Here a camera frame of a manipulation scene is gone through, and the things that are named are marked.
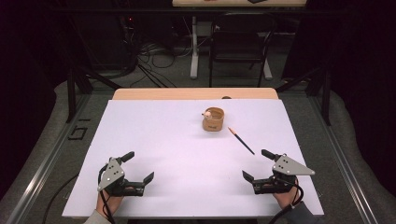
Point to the person's right hand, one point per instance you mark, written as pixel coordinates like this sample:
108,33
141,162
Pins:
286,198

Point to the small cream figurine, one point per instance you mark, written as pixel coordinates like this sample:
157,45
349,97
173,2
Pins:
207,115

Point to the brown pen holder cup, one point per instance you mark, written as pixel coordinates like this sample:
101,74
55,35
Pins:
213,122

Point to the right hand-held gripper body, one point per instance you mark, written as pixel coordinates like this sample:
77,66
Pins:
289,168

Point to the person's left hand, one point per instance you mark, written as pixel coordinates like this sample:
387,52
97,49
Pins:
109,202

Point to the aluminium floor rail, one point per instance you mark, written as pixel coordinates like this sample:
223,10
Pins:
46,161
342,161

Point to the black metal stand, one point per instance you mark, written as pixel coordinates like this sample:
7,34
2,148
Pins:
325,93
72,93

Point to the light wooden table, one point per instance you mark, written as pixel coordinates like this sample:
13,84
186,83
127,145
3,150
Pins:
174,93

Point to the wooden desk top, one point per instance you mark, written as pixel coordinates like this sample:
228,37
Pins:
230,3

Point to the white board table cover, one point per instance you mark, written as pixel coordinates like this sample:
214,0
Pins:
174,161

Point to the black folding chair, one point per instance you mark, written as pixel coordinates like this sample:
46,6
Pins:
238,43

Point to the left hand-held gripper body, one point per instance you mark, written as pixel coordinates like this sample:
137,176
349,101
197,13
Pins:
111,175

